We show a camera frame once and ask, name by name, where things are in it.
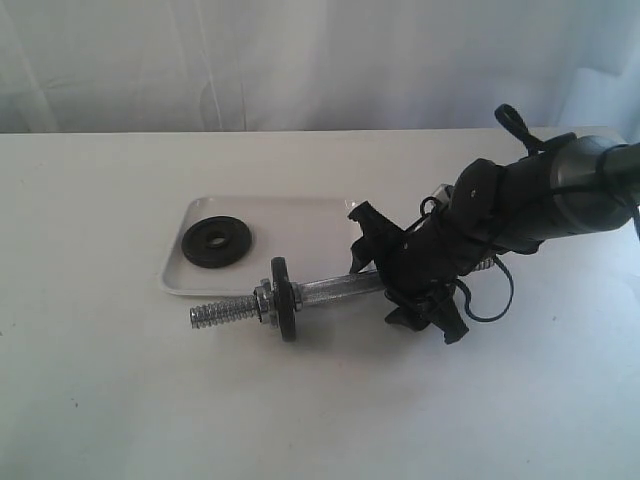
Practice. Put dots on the chrome dumbbell bar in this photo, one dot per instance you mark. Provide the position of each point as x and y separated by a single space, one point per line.
323 292

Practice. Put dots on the white curtain backdrop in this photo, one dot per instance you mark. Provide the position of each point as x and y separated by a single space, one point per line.
120 66

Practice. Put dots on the black weight plate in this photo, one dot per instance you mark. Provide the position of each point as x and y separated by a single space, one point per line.
216 242

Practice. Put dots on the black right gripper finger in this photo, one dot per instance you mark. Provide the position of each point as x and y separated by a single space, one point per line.
379 236
440 312

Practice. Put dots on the chrome spin-lock collar nut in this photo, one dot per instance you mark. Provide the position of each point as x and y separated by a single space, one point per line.
263 294

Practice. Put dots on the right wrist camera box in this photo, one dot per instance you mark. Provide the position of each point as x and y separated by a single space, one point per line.
441 197

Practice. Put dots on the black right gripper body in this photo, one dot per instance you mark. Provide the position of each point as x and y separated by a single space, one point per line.
433 254

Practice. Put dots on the white rectangular tray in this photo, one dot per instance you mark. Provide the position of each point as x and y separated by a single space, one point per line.
314 235

